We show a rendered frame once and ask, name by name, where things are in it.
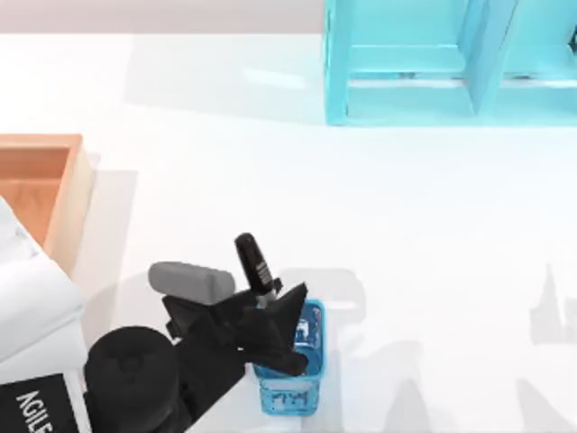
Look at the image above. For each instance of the blue plastic basket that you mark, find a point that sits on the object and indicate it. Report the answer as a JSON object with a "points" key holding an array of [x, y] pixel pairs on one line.
{"points": [[311, 361]]}

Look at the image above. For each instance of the pale grey rounded box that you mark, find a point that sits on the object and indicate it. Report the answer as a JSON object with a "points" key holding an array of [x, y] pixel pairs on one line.
{"points": [[189, 279]]}

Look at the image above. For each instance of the shallow salmon-coloured box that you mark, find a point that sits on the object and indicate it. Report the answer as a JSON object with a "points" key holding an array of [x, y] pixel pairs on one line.
{"points": [[67, 203]]}

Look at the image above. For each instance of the light blue rack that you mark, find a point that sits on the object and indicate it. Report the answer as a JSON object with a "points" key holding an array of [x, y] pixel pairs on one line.
{"points": [[405, 90]]}

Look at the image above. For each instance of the black marker pen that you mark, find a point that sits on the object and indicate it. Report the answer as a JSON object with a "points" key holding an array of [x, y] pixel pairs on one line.
{"points": [[254, 264]]}

